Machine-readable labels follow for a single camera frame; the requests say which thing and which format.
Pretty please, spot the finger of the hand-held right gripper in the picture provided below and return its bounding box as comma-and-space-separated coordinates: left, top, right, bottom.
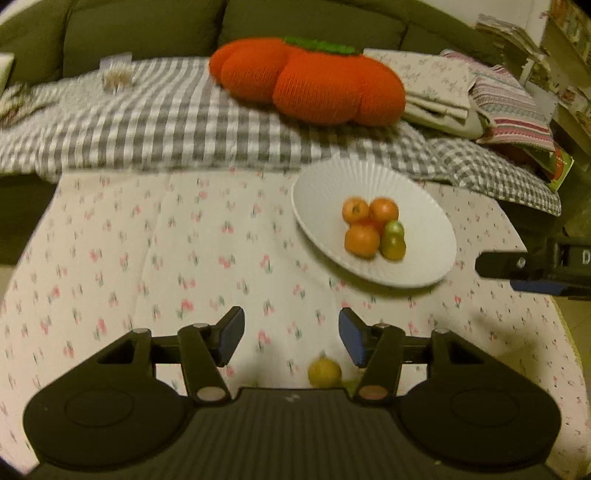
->
510, 280, 571, 297
475, 251, 550, 280

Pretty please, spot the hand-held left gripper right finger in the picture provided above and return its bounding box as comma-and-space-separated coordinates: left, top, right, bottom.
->
338, 307, 495, 407

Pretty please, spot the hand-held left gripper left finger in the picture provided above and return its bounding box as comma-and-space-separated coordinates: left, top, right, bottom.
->
95, 306, 245, 406

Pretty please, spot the yellow-green citrus fruit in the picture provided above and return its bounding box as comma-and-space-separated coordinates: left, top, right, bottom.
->
308, 357, 343, 389

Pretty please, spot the large orange tangerine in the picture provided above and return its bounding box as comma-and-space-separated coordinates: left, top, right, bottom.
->
344, 224, 382, 259

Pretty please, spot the small orange tangerine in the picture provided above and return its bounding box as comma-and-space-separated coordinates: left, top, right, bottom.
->
342, 197, 371, 226
369, 198, 400, 224

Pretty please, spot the white ribbed plate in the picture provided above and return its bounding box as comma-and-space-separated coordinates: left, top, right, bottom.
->
291, 156, 458, 289

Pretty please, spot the yellow-green quilted cloth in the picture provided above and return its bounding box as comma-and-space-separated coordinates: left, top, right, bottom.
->
551, 295, 583, 365

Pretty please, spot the green and red book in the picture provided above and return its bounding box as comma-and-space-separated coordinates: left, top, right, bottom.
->
547, 148, 574, 192

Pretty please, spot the cherry print tablecloth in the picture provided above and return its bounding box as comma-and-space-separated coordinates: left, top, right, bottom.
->
0, 166, 591, 476

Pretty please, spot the folded beige cloth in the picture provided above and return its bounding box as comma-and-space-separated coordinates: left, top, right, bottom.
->
402, 99, 490, 139

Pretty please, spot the striped patterned blanket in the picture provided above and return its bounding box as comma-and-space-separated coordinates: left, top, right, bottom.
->
441, 50, 555, 151

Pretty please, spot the folded floral sheet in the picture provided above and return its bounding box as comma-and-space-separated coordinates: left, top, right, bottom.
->
365, 48, 478, 123

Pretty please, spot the grey checked blanket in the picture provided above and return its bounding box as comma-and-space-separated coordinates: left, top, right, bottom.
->
0, 58, 563, 217

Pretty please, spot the orange pumpkin cushion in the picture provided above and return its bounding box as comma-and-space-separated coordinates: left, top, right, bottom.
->
209, 37, 407, 127

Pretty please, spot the white fluffy tuft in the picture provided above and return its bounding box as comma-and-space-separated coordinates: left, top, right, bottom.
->
99, 54, 134, 93

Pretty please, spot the crumpled floral cloth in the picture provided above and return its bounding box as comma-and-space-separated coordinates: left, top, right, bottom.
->
0, 83, 51, 127

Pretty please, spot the grey-green sofa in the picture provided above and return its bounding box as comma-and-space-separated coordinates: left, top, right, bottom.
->
0, 0, 591, 266

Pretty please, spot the cluttered wall shelf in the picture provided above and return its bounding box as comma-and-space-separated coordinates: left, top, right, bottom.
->
526, 0, 591, 153

